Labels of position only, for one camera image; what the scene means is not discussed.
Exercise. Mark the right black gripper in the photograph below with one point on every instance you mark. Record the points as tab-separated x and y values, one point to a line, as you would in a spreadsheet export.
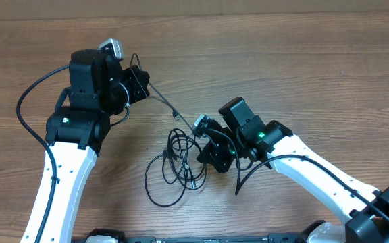
217	152

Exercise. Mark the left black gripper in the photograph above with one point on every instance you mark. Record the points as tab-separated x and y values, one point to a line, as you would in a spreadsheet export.
137	84

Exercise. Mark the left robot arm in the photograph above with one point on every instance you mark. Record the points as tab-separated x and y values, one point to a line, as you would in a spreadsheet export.
99	88

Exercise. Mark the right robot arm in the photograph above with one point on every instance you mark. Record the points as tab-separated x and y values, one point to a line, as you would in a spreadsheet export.
363	209

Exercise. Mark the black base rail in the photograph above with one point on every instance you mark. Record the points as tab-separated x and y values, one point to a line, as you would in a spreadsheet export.
289	237

